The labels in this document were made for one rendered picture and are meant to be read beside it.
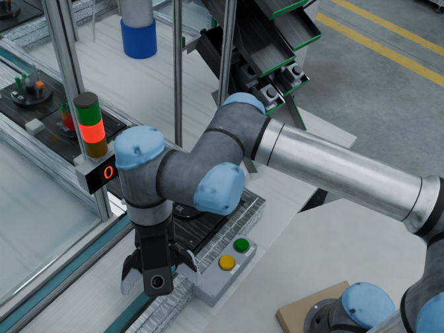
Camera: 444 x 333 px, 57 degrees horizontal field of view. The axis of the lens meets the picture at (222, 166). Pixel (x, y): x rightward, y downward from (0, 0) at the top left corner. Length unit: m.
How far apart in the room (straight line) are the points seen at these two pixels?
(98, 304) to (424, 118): 2.86
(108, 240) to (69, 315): 0.22
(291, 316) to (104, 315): 0.49
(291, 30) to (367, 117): 2.11
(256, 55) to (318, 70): 2.53
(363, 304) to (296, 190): 0.59
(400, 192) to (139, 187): 0.38
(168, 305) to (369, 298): 0.48
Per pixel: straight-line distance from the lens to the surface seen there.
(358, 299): 0.99
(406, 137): 3.25
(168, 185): 0.58
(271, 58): 1.13
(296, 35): 1.25
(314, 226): 1.40
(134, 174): 0.61
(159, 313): 1.10
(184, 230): 1.19
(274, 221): 1.38
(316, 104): 3.26
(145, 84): 1.85
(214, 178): 0.56
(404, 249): 1.47
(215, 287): 1.12
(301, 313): 1.19
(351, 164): 0.64
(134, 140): 0.60
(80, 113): 0.90
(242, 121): 0.64
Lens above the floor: 1.97
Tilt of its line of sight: 48 degrees down
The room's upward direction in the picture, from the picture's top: 6 degrees clockwise
